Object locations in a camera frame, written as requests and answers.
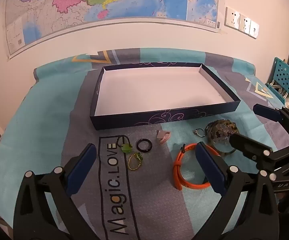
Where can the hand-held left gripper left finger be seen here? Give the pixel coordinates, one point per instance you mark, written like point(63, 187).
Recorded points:
point(84, 165)

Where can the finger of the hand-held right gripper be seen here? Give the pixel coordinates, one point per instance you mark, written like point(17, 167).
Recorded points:
point(247, 146)
point(265, 112)

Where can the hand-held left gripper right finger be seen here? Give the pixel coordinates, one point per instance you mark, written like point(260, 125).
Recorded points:
point(209, 167)

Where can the orange smart band watch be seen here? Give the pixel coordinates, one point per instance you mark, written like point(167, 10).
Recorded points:
point(178, 165)

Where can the tortoiseshell bangle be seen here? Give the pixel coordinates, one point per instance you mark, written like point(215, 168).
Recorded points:
point(209, 130)

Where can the dark blue cardboard box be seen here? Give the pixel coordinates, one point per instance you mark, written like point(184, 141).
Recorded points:
point(154, 92)

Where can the teal perforated basket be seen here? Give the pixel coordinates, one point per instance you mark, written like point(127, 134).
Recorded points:
point(283, 75)

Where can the teal and grey printed sheet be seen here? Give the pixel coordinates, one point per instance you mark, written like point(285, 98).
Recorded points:
point(42, 120)

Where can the white wall socket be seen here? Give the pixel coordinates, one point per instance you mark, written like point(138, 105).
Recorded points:
point(232, 17)
point(254, 29)
point(245, 23)

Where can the colourful wall map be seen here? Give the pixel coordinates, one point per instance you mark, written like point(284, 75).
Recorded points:
point(109, 0)

